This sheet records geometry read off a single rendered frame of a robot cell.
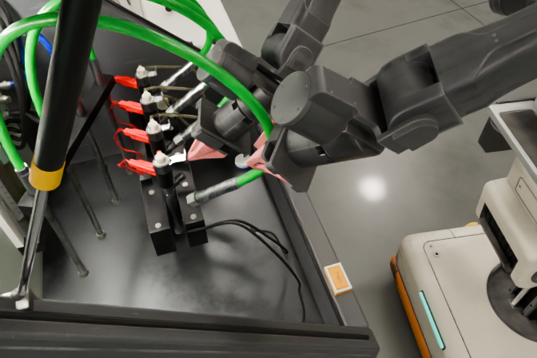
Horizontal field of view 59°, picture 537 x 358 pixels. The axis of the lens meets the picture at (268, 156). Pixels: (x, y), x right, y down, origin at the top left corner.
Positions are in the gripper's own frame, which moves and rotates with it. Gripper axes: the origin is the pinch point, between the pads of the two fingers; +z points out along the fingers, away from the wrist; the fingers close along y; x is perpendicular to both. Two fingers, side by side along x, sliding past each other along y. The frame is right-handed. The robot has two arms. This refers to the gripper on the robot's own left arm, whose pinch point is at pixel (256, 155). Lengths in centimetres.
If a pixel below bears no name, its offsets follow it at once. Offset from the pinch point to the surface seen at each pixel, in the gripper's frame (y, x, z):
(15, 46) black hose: -9, -31, 40
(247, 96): -1.0, -9.0, -7.6
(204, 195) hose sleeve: 5.3, 0.4, 10.1
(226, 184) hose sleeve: 3.6, 0.9, 6.0
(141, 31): 0.2, -22.4, -5.6
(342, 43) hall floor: -173, 100, 131
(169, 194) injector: 2.9, 2.0, 25.5
